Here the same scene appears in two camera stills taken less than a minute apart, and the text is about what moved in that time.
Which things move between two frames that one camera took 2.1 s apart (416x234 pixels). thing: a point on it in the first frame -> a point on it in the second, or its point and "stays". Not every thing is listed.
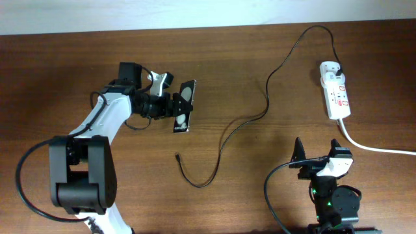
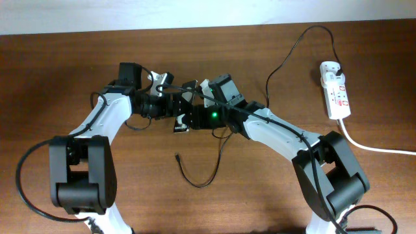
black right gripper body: (310, 169) -> (210, 117)
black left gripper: (173, 110) stays
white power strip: (337, 96) stays
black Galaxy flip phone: (187, 90) stays
